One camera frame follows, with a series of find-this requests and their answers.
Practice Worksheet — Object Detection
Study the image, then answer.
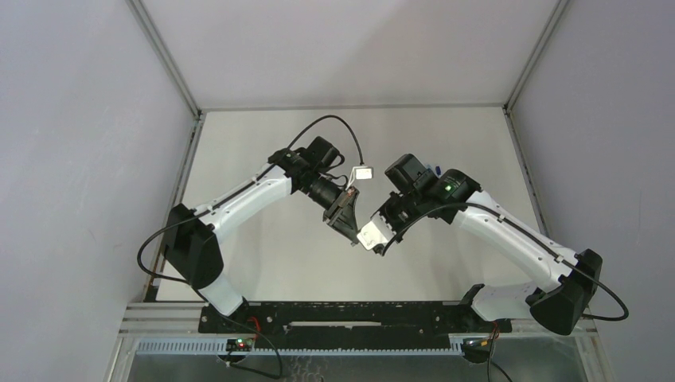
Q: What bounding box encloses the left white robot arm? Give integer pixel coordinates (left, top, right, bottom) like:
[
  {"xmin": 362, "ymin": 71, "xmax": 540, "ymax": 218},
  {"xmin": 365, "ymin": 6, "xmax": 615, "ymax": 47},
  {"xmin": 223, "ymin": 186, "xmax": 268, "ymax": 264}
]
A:
[{"xmin": 161, "ymin": 137, "xmax": 359, "ymax": 317}]

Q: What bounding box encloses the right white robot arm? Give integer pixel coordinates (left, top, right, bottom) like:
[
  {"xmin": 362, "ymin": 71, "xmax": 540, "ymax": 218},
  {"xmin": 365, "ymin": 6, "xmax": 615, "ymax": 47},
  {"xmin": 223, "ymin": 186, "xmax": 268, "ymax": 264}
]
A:
[{"xmin": 357, "ymin": 154, "xmax": 603, "ymax": 335}]

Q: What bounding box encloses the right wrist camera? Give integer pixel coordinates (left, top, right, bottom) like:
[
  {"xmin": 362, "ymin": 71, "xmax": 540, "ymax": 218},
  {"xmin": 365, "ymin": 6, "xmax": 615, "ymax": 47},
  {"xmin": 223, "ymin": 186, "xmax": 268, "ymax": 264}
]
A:
[{"xmin": 357, "ymin": 214, "xmax": 396, "ymax": 255}]

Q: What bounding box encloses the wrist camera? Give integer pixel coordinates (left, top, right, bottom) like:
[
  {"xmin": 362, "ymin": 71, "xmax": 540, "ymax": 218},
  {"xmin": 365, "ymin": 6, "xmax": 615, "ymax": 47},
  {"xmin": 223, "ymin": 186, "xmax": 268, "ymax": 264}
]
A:
[
  {"xmin": 357, "ymin": 214, "xmax": 396, "ymax": 255},
  {"xmin": 352, "ymin": 166, "xmax": 373, "ymax": 180}
]

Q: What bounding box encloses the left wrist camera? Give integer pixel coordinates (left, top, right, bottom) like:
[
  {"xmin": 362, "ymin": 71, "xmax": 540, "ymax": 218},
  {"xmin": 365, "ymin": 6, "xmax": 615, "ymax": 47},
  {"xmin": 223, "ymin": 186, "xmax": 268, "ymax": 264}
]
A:
[{"xmin": 352, "ymin": 166, "xmax": 373, "ymax": 180}]

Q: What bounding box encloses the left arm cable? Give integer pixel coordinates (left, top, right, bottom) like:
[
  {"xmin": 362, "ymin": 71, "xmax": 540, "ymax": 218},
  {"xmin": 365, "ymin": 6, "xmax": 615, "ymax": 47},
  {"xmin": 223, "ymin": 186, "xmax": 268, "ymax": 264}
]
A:
[{"xmin": 136, "ymin": 115, "xmax": 366, "ymax": 380}]

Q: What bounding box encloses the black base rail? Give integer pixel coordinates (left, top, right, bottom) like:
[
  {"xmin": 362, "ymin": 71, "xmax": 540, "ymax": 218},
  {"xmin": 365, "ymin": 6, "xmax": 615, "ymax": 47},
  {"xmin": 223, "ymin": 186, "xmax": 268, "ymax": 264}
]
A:
[{"xmin": 198, "ymin": 301, "xmax": 513, "ymax": 351}]

